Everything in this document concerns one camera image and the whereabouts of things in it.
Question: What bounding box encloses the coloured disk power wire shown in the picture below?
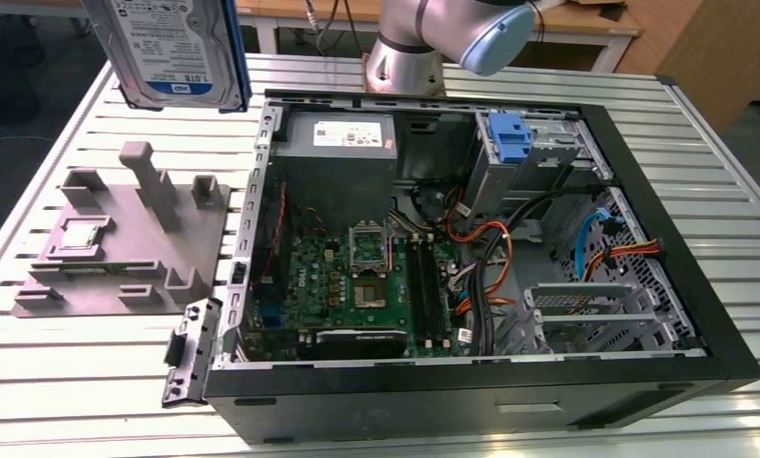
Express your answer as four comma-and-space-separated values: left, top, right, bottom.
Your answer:
581, 237, 666, 283

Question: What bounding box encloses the hard disk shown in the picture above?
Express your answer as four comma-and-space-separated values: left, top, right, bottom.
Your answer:
79, 0, 254, 115

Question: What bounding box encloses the silver disk bay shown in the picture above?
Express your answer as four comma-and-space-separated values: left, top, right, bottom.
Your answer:
521, 281, 705, 357

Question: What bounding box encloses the metal socket cover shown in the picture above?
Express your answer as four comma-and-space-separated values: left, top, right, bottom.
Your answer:
349, 219, 397, 279

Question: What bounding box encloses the silver power supply unit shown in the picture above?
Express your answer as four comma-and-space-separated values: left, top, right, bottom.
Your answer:
269, 111, 399, 235

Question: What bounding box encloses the black RAM slot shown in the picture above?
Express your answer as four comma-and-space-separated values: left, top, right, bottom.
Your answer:
415, 232, 442, 349
407, 232, 434, 349
425, 232, 450, 349
434, 232, 458, 349

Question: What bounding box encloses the CPU socket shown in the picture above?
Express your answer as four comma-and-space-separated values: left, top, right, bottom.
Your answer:
351, 280, 397, 312

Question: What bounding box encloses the green motherboard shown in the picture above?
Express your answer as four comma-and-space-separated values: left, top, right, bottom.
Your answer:
251, 217, 477, 359

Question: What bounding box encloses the silver drive cage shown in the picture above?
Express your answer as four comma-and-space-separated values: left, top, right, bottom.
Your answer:
471, 110, 614, 220

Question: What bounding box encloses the black graphics card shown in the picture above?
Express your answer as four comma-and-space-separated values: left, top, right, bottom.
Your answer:
299, 326, 410, 362

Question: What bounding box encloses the blue expansion slot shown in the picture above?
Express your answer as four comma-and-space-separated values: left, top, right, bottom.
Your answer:
261, 304, 287, 331

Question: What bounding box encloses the blue plastic drive carrier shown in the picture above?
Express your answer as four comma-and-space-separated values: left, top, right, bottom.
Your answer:
489, 113, 534, 164

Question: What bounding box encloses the black PC case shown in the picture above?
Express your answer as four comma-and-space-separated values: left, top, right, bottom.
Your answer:
162, 87, 760, 443

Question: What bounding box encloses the grey parts rack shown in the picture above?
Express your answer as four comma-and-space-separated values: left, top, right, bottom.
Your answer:
7, 140, 235, 321

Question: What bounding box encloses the grey expansion card retainer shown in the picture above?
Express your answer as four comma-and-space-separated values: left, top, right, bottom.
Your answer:
160, 296, 223, 409

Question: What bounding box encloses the green RAM stick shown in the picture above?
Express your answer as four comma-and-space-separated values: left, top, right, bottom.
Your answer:
59, 267, 127, 279

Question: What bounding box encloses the silver CPU chip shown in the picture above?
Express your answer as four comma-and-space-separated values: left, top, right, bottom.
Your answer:
56, 226, 99, 250

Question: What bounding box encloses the brown wooden cabinet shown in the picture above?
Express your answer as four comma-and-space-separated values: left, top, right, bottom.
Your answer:
618, 0, 760, 137

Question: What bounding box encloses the yellow black wire bundle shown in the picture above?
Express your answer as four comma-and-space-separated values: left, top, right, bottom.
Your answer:
389, 208, 437, 236

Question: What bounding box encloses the red twisted fan wire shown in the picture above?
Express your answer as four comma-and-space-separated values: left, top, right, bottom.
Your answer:
259, 183, 290, 283

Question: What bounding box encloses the orange red wire bundle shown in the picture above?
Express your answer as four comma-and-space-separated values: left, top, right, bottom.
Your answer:
443, 188, 517, 319

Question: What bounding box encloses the thick black cable bundle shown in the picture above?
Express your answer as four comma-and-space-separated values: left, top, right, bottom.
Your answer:
465, 184, 614, 357

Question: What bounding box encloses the wooden desk white frame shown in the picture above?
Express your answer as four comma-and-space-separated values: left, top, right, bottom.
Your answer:
232, 0, 646, 61

